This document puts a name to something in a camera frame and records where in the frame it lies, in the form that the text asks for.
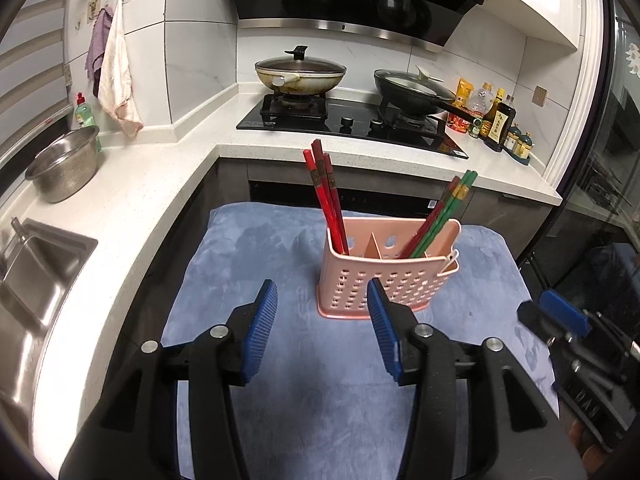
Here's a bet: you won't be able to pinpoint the green spice jar rack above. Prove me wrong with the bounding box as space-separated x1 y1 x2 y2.
502 124 535 166

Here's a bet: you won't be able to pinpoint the red seasoning packet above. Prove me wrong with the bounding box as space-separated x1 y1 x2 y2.
446 102 471 134

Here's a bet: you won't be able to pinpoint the clear oil bottle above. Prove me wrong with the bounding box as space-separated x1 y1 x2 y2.
470 82 496 124

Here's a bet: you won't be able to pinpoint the white wall cabinet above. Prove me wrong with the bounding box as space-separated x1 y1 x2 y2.
492 0 596 54

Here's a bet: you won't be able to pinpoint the purple hanging cloth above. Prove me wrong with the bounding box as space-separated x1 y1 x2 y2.
84 7 116 86

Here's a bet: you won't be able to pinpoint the green dish soap bottle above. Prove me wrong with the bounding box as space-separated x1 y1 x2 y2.
74 92 104 154

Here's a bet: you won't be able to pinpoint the white hanging towel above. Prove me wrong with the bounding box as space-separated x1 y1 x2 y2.
97 0 145 140

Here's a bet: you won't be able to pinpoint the black frying pan with lid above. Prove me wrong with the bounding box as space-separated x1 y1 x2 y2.
373 64 481 124

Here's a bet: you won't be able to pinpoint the dark glass door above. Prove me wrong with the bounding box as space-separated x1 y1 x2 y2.
550 0 640 311

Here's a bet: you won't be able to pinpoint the black built-in appliance panel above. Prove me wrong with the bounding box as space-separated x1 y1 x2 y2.
248 179 446 214

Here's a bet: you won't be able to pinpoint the beige wok with lid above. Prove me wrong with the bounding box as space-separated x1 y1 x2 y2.
254 44 348 96

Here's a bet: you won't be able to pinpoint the metal colander bowl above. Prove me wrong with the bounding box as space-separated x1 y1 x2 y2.
24 125 101 205

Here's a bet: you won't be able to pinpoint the grey-blue plush mat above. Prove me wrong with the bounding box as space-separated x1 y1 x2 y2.
162 201 561 480

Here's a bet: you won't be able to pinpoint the dark soy sauce bottle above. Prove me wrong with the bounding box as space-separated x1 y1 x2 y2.
483 88 516 149

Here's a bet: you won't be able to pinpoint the window blinds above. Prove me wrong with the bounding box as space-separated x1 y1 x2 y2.
0 0 76 161

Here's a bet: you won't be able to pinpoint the stainless steel sink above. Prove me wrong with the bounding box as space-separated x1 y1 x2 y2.
0 217 100 411

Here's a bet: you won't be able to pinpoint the pink perforated utensil basket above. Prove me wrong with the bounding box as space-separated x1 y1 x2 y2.
317 217 462 321

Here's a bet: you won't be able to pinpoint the green chopstick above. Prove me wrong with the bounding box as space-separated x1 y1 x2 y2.
417 170 479 259
410 172 471 260

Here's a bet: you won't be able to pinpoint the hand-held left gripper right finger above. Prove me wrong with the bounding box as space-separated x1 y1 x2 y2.
367 278 586 480

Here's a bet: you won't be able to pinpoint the dark red chopstick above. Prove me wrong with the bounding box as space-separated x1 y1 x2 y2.
398 176 462 260
311 138 347 254
402 182 458 260

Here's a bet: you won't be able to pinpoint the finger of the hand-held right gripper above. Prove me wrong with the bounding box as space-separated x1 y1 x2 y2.
539 289 594 339
516 300 561 346

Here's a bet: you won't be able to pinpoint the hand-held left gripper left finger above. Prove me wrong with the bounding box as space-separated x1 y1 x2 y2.
57 279 279 480

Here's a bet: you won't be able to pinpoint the person's right hand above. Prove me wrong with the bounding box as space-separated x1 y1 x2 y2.
567 417 606 474

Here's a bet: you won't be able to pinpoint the black gas stove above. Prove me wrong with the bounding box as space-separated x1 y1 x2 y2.
235 93 470 160

